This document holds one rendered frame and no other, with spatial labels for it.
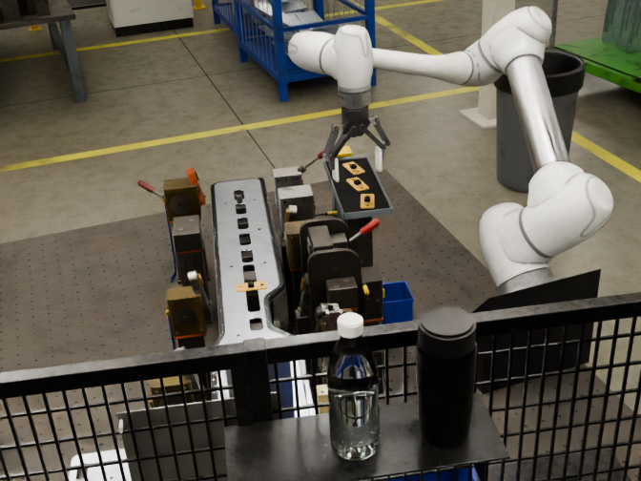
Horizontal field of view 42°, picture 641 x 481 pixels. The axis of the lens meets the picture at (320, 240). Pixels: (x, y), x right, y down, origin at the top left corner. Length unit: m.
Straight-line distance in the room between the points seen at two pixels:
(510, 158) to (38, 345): 3.08
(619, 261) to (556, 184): 2.19
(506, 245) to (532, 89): 0.46
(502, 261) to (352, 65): 0.67
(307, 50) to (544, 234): 0.80
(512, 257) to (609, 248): 2.24
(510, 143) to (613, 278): 1.09
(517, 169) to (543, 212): 2.72
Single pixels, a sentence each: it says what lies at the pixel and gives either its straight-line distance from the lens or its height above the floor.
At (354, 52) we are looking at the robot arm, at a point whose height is 1.56.
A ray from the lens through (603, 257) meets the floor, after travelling 4.45.
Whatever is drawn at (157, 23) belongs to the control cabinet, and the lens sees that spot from 8.87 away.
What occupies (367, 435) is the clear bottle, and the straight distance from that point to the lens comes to 1.09.
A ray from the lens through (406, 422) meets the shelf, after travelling 1.17.
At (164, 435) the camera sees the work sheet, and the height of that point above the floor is 1.40.
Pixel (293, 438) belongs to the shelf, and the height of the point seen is 1.43.
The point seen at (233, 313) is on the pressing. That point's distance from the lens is 2.18.
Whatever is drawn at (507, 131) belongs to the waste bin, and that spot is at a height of 0.37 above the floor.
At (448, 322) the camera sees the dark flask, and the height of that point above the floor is 1.61.
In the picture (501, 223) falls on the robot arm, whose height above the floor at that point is 1.10.
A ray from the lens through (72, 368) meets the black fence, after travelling 1.14.
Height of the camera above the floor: 2.20
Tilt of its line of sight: 29 degrees down
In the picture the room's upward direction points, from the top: 3 degrees counter-clockwise
